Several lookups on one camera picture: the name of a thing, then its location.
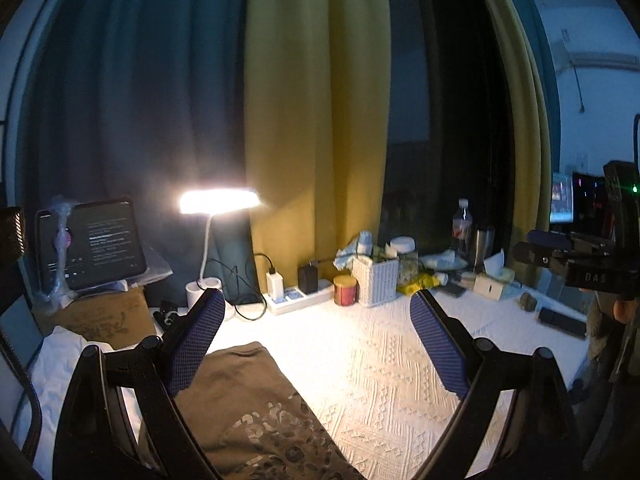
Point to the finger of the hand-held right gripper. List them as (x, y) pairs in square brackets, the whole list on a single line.
[(565, 240), (575, 270)]

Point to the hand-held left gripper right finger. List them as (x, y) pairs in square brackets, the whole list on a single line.
[(440, 345)]

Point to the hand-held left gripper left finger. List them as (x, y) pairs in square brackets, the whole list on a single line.
[(195, 345)]

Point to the olive green t-shirt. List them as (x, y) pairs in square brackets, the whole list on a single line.
[(240, 395)]

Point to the person's right forearm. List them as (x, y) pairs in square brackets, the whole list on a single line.
[(607, 340)]

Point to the person's right hand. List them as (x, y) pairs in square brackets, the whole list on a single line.
[(627, 310)]

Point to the computer monitor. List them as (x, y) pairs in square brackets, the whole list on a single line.
[(580, 200)]

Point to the yellow packet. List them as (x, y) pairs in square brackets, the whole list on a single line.
[(417, 284)]

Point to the white textured blanket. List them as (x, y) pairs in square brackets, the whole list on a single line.
[(375, 360)]

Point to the white tube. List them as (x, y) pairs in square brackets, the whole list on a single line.
[(449, 276)]

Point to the steel tumbler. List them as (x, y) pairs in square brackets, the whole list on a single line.
[(484, 250)]

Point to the tissue box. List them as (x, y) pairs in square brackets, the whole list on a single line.
[(492, 282)]

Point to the white perforated basket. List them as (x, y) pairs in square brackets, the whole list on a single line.
[(377, 282)]

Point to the white lidded jar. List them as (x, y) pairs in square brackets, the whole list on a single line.
[(404, 255)]

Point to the cardboard box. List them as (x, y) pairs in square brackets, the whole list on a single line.
[(100, 317)]

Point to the white charger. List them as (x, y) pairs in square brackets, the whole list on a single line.
[(274, 284)]

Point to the clear water bottle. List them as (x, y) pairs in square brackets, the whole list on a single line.
[(461, 230)]

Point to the red candle jar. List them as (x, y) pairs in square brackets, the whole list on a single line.
[(345, 292)]

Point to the white power strip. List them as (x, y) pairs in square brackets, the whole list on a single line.
[(300, 300)]

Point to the light blue crumpled cloth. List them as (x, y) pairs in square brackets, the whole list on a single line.
[(352, 252)]

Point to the black charger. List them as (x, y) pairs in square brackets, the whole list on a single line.
[(308, 278)]

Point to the black tablet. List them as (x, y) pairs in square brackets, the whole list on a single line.
[(95, 245)]

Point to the white desk lamp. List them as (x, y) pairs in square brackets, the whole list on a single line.
[(220, 201)]

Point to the white garment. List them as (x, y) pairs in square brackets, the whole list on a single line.
[(50, 375)]

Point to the teal curtain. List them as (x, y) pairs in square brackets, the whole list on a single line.
[(135, 85)]

